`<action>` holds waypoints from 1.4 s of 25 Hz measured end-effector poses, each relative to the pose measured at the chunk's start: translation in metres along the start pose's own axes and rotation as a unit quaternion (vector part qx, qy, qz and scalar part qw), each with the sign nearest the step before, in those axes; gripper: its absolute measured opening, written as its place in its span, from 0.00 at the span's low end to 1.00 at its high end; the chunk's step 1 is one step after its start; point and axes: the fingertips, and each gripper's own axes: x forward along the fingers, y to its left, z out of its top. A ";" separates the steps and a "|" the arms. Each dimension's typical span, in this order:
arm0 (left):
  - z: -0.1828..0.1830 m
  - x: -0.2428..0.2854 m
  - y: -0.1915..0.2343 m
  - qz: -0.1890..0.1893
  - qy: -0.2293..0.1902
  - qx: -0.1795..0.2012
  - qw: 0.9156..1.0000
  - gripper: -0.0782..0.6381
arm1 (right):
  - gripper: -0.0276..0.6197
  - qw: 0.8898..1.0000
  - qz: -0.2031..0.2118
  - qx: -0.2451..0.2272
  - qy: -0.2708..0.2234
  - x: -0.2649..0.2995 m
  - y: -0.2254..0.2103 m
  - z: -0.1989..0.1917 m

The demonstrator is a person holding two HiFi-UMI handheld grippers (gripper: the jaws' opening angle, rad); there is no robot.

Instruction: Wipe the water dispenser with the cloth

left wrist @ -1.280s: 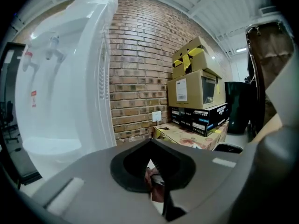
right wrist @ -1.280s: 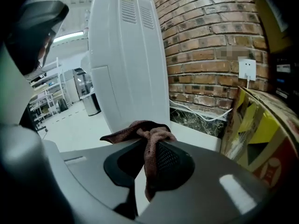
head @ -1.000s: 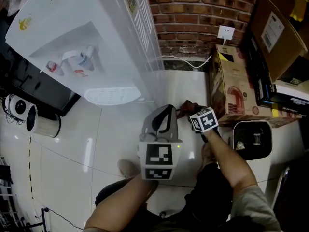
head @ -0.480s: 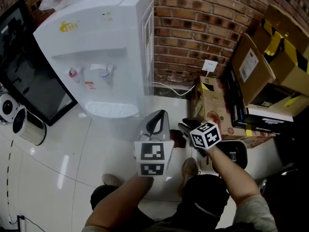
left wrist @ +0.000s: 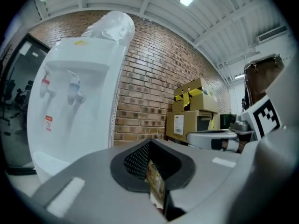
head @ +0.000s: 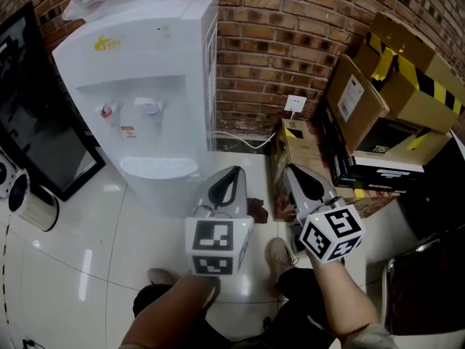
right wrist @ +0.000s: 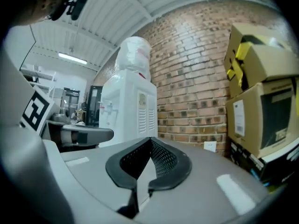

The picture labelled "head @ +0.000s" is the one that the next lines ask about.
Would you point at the yellow black striped floor tape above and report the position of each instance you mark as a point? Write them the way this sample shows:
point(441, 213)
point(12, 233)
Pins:
point(4, 275)

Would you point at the black storage case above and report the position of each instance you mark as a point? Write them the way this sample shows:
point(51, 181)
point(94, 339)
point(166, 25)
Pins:
point(436, 195)

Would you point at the brown box with dark print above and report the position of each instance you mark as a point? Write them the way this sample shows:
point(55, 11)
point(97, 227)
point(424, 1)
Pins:
point(399, 136)

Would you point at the white round device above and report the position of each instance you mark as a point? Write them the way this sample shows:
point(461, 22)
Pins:
point(5, 176)

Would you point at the brown wiping cloth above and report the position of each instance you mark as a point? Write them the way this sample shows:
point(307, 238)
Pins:
point(258, 211)

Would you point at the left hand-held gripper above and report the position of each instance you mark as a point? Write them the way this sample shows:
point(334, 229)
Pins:
point(214, 238)

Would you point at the person's right tan shoe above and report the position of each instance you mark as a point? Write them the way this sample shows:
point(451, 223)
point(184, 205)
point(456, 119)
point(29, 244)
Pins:
point(279, 256)

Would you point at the white wall socket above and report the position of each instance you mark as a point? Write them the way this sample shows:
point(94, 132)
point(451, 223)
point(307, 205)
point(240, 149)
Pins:
point(295, 104)

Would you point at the person's left tan shoe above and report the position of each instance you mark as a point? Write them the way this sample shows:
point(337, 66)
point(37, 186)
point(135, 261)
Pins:
point(161, 276)

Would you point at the black framed glass panel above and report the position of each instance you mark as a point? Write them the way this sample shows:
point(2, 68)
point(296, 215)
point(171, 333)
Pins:
point(43, 122)

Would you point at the person's left forearm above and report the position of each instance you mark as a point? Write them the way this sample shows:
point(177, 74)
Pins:
point(170, 311)

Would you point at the metal frame chair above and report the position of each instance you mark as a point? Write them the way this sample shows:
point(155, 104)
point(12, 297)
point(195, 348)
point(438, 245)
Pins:
point(428, 285)

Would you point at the person's grey shirt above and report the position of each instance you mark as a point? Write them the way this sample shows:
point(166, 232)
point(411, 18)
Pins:
point(374, 338)

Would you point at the person's tan shoe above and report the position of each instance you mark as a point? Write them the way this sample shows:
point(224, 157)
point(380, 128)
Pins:
point(161, 276)
point(279, 256)

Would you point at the white water dispenser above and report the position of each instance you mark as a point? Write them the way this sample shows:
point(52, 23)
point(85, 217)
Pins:
point(145, 49)

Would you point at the black and white box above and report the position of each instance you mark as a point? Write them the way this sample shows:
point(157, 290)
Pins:
point(385, 173)

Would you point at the steel trash bin with liner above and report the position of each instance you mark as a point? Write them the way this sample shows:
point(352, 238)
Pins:
point(36, 209)

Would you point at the cardboard box with white label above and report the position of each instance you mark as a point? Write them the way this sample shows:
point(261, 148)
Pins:
point(356, 100)

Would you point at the cardboard box with striped tape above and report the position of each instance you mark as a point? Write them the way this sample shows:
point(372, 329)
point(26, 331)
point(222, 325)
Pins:
point(417, 78)

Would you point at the black blue flat box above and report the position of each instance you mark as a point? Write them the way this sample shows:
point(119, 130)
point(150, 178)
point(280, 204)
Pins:
point(338, 151)

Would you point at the person's black shorts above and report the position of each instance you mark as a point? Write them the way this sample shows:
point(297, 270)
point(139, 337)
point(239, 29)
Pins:
point(298, 296)

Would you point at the red yellow printed cardboard box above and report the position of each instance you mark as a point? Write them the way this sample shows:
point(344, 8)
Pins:
point(301, 147)

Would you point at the person's right forearm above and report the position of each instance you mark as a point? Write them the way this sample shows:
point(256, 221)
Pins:
point(341, 296)

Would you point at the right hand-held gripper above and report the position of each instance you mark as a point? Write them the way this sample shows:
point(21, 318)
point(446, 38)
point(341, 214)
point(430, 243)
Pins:
point(330, 235)

